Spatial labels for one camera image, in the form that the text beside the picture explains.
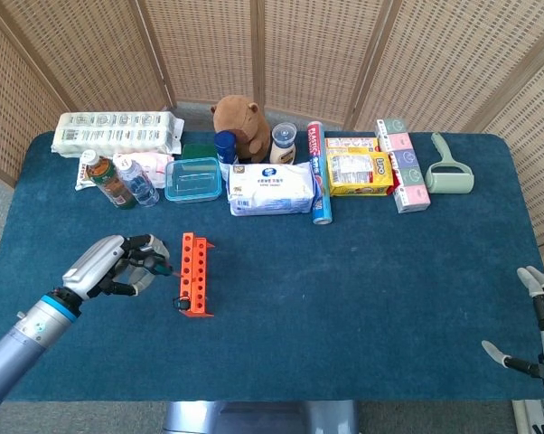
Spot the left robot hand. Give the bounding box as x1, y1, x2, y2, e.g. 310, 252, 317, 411
61, 233, 173, 300

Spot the long green screwdriver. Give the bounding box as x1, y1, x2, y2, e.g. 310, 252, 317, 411
145, 255, 183, 278

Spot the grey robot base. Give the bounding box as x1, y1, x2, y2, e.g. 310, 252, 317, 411
162, 400, 361, 434

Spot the orange screwdriver rack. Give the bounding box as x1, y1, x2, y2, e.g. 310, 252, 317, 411
177, 231, 217, 318

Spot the green tea bottle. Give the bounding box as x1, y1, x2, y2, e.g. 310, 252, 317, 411
80, 148, 137, 211

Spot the clear water bottle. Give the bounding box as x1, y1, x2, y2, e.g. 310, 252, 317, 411
113, 156, 161, 208

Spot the pink white plastic bag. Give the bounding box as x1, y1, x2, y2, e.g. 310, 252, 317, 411
74, 152, 176, 192

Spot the clear container teal lid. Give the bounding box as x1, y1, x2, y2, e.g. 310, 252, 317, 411
164, 156, 223, 204

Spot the white paper roll pack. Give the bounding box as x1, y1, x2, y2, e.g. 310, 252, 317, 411
50, 110, 185, 158

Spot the dark green box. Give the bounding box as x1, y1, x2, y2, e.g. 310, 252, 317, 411
180, 143, 220, 160

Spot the blue-capped white can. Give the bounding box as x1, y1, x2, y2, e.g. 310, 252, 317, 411
213, 129, 240, 182

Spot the white wet wipes pack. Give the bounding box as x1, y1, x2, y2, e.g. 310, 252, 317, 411
226, 161, 318, 217

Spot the green lint roller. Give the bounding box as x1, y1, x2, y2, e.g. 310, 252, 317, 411
424, 131, 475, 195

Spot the brown capybara plush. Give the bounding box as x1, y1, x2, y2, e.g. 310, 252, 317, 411
210, 94, 273, 165

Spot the blue felt table cover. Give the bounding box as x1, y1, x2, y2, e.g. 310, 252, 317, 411
0, 129, 544, 403

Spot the mayonnaise squeeze bottle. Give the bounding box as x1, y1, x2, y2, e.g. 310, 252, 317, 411
268, 121, 298, 166

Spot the pink green tissue pack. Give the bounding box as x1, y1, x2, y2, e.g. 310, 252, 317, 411
373, 118, 432, 214

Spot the plastic wrap roll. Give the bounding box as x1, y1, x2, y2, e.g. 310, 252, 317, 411
305, 119, 334, 226

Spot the yellow Lipo snack bag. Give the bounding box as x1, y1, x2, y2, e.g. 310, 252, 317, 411
325, 150, 396, 198

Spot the yellow red snack box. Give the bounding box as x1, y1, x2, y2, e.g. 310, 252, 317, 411
324, 137, 381, 155

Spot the wicker folding screen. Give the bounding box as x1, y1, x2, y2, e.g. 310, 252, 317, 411
0, 0, 544, 284

